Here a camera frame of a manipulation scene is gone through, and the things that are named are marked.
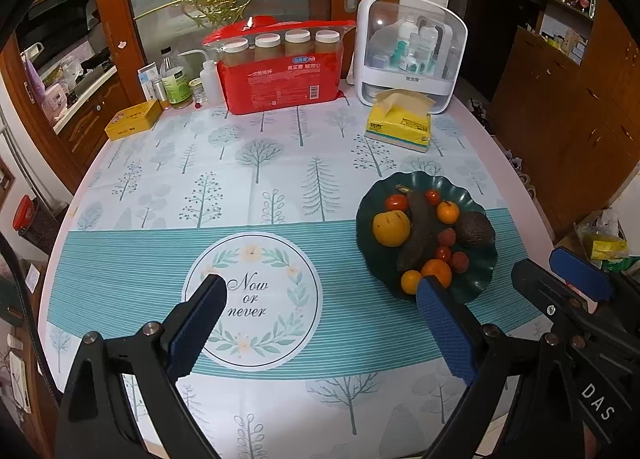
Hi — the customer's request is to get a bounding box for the dark green scalloped plate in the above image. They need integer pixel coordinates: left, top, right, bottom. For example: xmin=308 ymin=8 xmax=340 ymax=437
xmin=356 ymin=171 xmax=498 ymax=303

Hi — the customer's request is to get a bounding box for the green label bottle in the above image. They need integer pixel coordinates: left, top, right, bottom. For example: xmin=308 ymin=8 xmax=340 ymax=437
xmin=160 ymin=46 xmax=192 ymax=109

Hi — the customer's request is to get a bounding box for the red cherry tomato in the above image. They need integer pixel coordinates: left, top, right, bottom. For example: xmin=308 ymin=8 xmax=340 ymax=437
xmin=424 ymin=189 xmax=442 ymax=208

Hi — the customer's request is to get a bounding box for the small red tomato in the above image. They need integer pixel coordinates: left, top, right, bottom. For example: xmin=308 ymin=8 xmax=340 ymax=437
xmin=435 ymin=245 xmax=451 ymax=262

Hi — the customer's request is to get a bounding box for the small orange kumquat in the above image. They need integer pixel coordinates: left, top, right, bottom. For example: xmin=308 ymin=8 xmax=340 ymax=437
xmin=436 ymin=201 xmax=460 ymax=225

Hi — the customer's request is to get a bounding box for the wrinkled red fruit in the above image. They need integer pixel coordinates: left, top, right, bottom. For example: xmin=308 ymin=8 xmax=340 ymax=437
xmin=449 ymin=251 xmax=470 ymax=274

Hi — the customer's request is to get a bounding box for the orange mandarin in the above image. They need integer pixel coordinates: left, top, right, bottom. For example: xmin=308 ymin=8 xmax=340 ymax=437
xmin=421 ymin=259 xmax=452 ymax=289

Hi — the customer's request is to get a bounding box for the white clear storage case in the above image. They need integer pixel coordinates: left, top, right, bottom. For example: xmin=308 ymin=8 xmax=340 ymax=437
xmin=352 ymin=0 xmax=468 ymax=114

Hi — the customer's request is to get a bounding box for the dark avocado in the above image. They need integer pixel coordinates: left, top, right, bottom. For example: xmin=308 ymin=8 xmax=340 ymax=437
xmin=454 ymin=211 xmax=496 ymax=248

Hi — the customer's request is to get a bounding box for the dark cucumber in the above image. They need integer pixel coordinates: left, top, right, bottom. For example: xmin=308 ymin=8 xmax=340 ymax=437
xmin=396 ymin=185 xmax=439 ymax=273

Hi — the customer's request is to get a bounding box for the small yellow-orange tomato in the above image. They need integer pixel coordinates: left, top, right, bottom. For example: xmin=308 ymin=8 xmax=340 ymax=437
xmin=400 ymin=269 xmax=423 ymax=295

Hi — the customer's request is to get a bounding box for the yellow tissue pack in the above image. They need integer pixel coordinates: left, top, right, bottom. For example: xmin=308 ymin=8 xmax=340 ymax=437
xmin=364 ymin=89 xmax=435 ymax=153

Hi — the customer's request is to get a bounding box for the red packaged box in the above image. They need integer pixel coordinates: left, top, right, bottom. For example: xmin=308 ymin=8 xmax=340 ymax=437
xmin=203 ymin=16 xmax=356 ymax=115

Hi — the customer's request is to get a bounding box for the yellow lemon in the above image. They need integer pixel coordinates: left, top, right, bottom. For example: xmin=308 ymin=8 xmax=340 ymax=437
xmin=372 ymin=210 xmax=411 ymax=248

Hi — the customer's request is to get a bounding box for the yellow small box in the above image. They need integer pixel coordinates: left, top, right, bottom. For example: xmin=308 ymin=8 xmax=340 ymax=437
xmin=104 ymin=99 xmax=163 ymax=141

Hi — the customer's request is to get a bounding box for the white squeeze bottle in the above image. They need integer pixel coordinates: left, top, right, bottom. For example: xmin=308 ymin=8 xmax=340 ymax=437
xmin=180 ymin=49 xmax=226 ymax=106

